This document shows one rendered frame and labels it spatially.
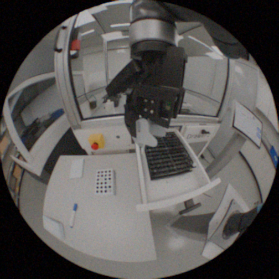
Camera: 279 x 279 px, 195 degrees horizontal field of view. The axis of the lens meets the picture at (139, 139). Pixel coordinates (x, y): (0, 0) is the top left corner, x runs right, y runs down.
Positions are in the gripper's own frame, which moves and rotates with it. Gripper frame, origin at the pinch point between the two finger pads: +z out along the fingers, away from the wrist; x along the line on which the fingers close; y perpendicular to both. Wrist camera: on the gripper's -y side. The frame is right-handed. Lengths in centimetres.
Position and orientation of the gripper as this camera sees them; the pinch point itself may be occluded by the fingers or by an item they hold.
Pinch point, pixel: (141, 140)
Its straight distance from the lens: 21.9
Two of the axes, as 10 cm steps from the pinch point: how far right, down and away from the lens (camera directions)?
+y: 7.9, 4.1, -4.6
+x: 6.2, -5.2, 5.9
